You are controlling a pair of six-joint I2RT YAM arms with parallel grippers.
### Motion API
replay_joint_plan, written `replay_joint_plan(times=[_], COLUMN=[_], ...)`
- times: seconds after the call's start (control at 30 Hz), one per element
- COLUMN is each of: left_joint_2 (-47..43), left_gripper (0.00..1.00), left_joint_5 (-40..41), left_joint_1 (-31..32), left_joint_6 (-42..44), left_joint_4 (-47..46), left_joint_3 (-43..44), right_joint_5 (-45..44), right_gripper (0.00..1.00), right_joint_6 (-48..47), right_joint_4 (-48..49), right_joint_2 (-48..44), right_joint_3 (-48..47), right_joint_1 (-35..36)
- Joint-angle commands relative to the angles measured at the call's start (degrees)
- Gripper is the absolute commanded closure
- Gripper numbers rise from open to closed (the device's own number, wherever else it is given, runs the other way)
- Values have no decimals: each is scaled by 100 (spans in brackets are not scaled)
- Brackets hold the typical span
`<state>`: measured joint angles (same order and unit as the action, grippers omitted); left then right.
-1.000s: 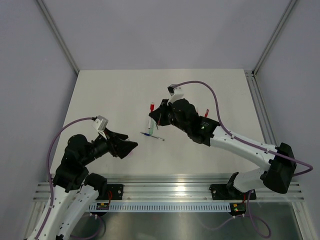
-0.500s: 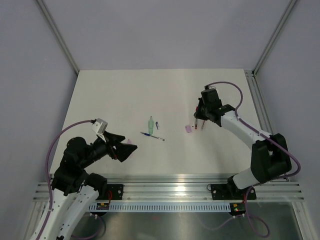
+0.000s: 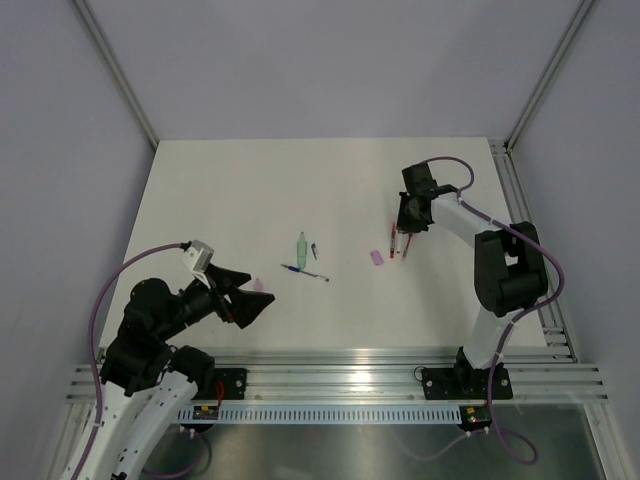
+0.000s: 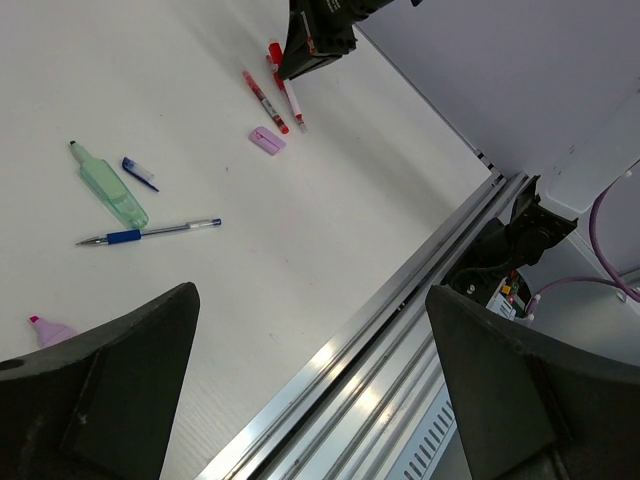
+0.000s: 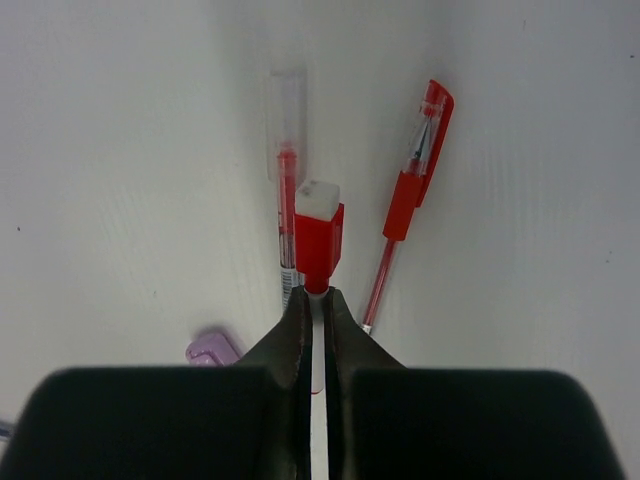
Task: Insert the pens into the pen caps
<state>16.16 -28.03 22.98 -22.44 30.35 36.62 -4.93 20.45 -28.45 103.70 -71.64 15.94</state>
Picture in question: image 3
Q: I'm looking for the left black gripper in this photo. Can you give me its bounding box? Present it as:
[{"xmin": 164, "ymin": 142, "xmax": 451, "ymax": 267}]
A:
[{"xmin": 157, "ymin": 262, "xmax": 274, "ymax": 341}]

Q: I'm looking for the red gel pen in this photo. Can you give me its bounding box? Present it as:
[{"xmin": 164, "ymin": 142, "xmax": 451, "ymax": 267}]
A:
[{"xmin": 389, "ymin": 222, "xmax": 398, "ymax": 259}]

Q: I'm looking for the blue ballpoint pen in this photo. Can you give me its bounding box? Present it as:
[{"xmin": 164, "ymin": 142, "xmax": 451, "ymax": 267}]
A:
[{"xmin": 280, "ymin": 264, "xmax": 330, "ymax": 283}]

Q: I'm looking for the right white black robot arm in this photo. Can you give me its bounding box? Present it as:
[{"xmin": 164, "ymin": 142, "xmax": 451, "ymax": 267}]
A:
[{"xmin": 396, "ymin": 156, "xmax": 549, "ymax": 396}]

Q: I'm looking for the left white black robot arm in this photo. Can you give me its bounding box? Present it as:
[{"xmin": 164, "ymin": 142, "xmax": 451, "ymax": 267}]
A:
[{"xmin": 62, "ymin": 265, "xmax": 275, "ymax": 479}]

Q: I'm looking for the pink highlighter cap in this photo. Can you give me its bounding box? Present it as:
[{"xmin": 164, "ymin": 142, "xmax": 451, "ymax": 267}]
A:
[{"xmin": 370, "ymin": 250, "xmax": 384, "ymax": 266}]

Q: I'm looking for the green highlighter marker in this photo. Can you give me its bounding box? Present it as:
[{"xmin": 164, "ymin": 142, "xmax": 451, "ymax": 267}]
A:
[{"xmin": 296, "ymin": 232, "xmax": 308, "ymax": 270}]

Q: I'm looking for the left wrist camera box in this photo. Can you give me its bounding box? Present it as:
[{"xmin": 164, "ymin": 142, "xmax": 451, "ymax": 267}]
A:
[{"xmin": 181, "ymin": 240, "xmax": 214, "ymax": 288}]

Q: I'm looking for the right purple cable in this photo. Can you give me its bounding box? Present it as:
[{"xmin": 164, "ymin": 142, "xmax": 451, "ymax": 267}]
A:
[{"xmin": 424, "ymin": 155, "xmax": 566, "ymax": 462}]

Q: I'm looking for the purple cable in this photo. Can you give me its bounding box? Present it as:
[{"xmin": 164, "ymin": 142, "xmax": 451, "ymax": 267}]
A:
[
  {"xmin": 64, "ymin": 241, "xmax": 211, "ymax": 480},
  {"xmin": 424, "ymin": 155, "xmax": 566, "ymax": 462}
]

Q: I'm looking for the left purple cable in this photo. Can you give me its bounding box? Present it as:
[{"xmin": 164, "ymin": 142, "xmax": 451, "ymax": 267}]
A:
[{"xmin": 64, "ymin": 241, "xmax": 211, "ymax": 480}]

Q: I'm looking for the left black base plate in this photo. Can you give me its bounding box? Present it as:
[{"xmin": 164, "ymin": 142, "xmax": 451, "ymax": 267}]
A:
[{"xmin": 194, "ymin": 368, "xmax": 248, "ymax": 401}]

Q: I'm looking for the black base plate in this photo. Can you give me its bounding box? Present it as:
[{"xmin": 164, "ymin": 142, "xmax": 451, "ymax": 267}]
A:
[
  {"xmin": 413, "ymin": 365, "xmax": 514, "ymax": 401},
  {"xmin": 194, "ymin": 368, "xmax": 248, "ymax": 401}
]

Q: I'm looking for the aluminium front rail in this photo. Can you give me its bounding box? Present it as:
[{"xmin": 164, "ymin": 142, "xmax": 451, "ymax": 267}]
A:
[{"xmin": 64, "ymin": 347, "xmax": 610, "ymax": 405}]

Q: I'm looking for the white slotted cable duct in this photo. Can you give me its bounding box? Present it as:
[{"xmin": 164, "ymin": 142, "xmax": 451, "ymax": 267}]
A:
[{"xmin": 176, "ymin": 404, "xmax": 488, "ymax": 425}]

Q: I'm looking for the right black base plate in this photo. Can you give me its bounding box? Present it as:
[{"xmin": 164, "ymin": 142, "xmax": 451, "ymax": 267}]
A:
[{"xmin": 413, "ymin": 365, "xmax": 514, "ymax": 401}]

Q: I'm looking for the right aluminium side rail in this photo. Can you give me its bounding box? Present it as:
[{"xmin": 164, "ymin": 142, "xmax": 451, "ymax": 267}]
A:
[{"xmin": 488, "ymin": 140, "xmax": 578, "ymax": 363}]

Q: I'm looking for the left aluminium frame post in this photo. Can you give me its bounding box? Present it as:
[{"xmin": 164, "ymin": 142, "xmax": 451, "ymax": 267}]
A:
[{"xmin": 70, "ymin": 0, "xmax": 160, "ymax": 151}]

